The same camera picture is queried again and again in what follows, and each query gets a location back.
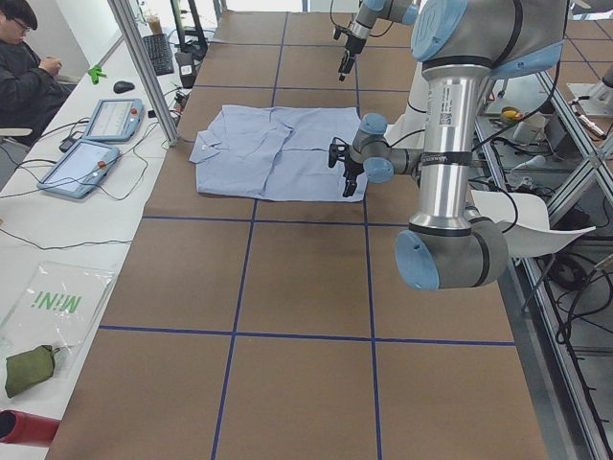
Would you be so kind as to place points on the white chair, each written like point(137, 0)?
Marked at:
point(530, 235)

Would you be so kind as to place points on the black box device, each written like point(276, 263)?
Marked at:
point(186, 68)

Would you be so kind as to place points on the white paper with green print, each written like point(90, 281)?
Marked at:
point(58, 307)

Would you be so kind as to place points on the light blue striped shirt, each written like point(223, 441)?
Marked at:
point(274, 153)

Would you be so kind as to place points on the green plastic clamp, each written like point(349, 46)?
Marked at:
point(96, 73)

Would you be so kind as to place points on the green cloth bundle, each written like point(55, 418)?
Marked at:
point(28, 369)

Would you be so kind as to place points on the aluminium frame post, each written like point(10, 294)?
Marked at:
point(124, 18)

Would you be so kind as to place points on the iced coffee cup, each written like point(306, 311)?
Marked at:
point(154, 24)

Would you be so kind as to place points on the seated person in black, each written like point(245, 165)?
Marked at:
point(31, 95)

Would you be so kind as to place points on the red cylinder bottle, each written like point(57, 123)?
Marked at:
point(26, 429)

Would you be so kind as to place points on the black computer mouse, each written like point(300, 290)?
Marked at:
point(123, 86)

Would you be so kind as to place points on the teach pendant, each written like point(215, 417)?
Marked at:
point(114, 120)
point(80, 170)

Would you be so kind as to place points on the black keyboard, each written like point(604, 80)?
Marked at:
point(159, 53)

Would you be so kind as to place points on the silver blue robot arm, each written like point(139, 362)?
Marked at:
point(361, 27)
point(460, 46)

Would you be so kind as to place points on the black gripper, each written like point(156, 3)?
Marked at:
point(352, 46)
point(351, 167)

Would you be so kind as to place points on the white mug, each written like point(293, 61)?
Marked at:
point(528, 129)

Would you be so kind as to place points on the lower teach pendant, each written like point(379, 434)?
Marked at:
point(80, 170)

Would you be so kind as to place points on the upper teach pendant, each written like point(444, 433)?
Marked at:
point(114, 120)

